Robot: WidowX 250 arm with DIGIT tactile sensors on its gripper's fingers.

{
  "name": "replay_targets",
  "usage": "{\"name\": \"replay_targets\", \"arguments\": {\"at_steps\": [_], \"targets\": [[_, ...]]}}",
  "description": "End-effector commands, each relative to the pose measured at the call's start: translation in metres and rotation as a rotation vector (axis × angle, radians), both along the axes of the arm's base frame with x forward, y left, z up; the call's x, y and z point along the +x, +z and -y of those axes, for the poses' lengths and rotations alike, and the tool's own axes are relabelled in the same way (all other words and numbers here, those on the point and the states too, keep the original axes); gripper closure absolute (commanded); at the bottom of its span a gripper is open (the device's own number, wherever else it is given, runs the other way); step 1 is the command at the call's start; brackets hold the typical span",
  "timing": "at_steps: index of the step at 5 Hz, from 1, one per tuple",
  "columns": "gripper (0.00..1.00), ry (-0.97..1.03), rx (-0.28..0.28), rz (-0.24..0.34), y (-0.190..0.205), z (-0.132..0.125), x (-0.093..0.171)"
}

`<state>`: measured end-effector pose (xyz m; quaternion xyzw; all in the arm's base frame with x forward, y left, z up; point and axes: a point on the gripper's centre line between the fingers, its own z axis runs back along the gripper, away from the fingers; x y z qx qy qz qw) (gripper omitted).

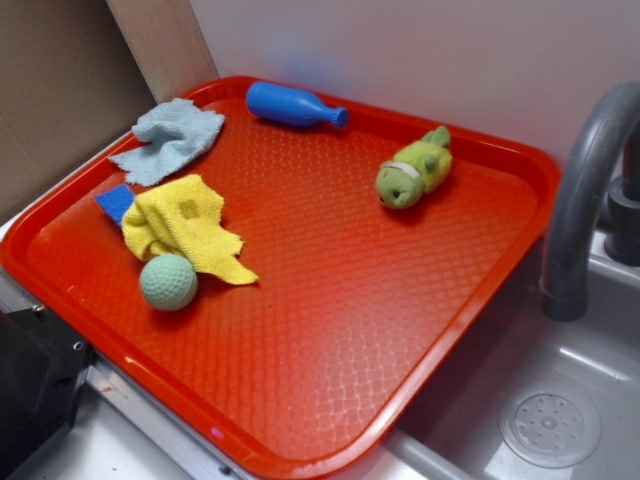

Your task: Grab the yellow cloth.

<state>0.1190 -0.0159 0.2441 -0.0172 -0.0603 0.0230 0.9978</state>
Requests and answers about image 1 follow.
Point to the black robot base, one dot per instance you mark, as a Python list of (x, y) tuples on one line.
[(44, 363)]

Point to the green dimpled ball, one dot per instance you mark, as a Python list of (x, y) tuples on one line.
[(168, 282)]

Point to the blue plastic bottle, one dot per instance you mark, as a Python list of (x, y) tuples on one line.
[(293, 107)]

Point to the grey sink basin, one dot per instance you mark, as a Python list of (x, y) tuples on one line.
[(523, 396)]

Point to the wooden board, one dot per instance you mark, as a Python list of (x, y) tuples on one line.
[(167, 44)]

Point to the blue sponge block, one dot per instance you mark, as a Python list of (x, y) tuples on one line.
[(116, 202)]

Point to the brown cardboard panel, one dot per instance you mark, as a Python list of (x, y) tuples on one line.
[(69, 87)]

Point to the red plastic tray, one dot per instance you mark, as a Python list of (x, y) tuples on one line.
[(301, 373)]

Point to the grey faucet spout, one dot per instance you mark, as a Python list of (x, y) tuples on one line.
[(594, 162)]

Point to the yellow cloth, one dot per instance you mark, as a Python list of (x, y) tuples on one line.
[(184, 217)]

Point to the dark faucet handle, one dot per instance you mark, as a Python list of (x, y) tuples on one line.
[(622, 245)]

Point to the light blue cloth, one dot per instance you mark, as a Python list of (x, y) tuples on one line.
[(172, 135)]

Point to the green plush toy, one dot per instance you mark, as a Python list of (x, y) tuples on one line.
[(415, 170)]

